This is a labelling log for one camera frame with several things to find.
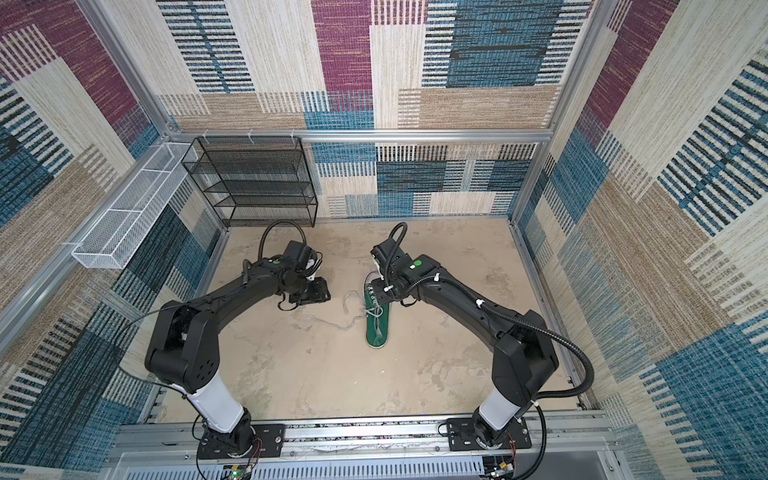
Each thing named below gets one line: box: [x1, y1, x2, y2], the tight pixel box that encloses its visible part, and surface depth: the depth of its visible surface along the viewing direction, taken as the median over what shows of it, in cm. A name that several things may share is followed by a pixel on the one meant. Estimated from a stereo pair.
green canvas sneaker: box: [363, 271, 392, 349], surface depth 91 cm
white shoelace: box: [309, 290, 384, 342], surface depth 98 cm
